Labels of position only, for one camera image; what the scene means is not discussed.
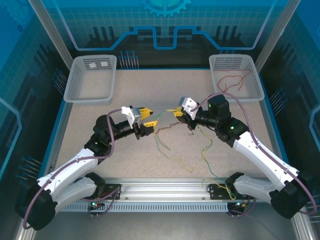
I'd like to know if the right LED connector board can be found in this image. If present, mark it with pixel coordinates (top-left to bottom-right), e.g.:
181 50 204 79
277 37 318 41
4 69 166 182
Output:
228 199 252 212

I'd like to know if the grey metal front panel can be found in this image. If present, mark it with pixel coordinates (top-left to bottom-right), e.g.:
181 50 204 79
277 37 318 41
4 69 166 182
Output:
14 194 318 240

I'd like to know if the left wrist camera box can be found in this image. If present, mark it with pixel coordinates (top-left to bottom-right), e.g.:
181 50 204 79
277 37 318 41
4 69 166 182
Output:
120 106 144 125

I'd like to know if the white basket with stickers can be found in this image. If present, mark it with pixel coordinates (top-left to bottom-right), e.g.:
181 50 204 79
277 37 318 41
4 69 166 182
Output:
62 54 118 106

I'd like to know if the slotted grey cable duct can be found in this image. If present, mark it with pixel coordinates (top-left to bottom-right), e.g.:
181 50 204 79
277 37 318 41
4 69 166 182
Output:
59 202 230 213

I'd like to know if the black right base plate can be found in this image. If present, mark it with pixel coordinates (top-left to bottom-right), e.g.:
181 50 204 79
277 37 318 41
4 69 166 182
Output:
208 183 237 201

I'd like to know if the led connector board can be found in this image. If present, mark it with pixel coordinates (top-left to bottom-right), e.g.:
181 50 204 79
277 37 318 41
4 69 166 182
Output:
228 199 252 212
87 197 106 211

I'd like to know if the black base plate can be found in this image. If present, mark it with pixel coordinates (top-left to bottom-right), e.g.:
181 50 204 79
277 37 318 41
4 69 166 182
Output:
208 183 237 201
99 183 123 201

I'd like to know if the left LED connector board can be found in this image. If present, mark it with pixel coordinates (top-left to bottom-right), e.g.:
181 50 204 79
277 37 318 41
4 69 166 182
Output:
87 197 106 211

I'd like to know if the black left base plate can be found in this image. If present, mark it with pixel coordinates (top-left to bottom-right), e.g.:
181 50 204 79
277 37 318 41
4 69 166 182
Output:
99 183 123 201

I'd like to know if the aluminium mounting rail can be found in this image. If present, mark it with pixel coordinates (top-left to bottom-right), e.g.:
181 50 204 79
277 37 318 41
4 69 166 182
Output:
59 176 276 202

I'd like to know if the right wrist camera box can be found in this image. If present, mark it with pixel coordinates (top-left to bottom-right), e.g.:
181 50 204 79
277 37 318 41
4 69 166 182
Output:
177 95 201 118

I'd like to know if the aluminium frame post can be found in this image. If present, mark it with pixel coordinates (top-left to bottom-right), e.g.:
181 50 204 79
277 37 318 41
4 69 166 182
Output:
254 0 296 73
27 0 76 73

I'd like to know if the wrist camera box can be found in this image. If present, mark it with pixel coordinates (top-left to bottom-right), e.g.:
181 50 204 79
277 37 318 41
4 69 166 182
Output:
120 106 144 125
177 95 201 118

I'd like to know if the plain white perforated basket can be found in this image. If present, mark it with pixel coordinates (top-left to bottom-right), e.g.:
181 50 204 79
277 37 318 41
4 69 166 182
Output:
208 53 266 103

